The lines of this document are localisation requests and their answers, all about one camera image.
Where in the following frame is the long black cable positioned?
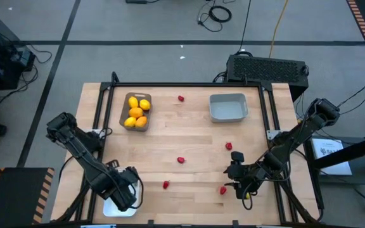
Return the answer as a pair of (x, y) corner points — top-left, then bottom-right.
(238, 0), (252, 53)

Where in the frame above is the thin black cable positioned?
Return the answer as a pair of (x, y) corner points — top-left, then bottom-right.
(340, 85), (365, 117)
(336, 77), (365, 108)

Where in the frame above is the black computer case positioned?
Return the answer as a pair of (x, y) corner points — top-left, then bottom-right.
(226, 54), (310, 102)

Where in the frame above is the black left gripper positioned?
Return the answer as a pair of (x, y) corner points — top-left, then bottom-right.
(101, 169), (139, 212)

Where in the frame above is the grey plastic tub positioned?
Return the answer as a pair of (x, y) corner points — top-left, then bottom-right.
(208, 92), (249, 124)

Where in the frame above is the yellow cable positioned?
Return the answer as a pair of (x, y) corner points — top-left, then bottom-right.
(268, 0), (290, 59)

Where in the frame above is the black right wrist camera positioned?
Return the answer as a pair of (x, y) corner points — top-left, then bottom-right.
(230, 151), (245, 164)

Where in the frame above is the black aluminium table frame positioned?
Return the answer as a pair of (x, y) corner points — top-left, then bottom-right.
(55, 71), (326, 227)

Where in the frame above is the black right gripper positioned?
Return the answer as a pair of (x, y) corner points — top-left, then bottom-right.
(224, 163), (262, 200)

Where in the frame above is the coiled black cable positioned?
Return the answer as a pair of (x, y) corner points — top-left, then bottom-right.
(196, 0), (233, 33)

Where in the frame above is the white plastic tub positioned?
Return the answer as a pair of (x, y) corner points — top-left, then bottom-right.
(102, 168), (141, 218)

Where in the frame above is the white printed paper sheet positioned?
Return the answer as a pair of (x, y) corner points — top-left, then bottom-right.
(311, 137), (354, 176)

